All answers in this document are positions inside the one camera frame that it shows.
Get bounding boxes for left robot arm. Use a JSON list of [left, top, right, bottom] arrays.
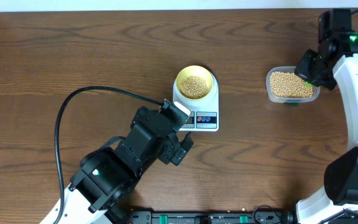
[[43, 103, 193, 223]]

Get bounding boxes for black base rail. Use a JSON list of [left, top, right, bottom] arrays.
[[105, 205, 298, 224]]

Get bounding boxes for white digital kitchen scale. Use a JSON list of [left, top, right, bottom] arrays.
[[173, 72, 219, 132]]

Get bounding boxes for yellow bowl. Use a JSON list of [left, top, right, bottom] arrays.
[[175, 65, 216, 100]]

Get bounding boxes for soybeans in yellow bowl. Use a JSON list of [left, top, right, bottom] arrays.
[[180, 76, 209, 100]]

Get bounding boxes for left black cable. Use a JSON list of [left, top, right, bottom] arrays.
[[53, 85, 165, 224]]

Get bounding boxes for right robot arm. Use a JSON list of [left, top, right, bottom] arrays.
[[294, 9, 358, 223]]

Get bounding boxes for clear container of soybeans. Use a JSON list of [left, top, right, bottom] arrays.
[[266, 66, 320, 104]]

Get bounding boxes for green plastic measuring scoop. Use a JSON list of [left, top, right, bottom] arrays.
[[305, 82, 314, 87]]

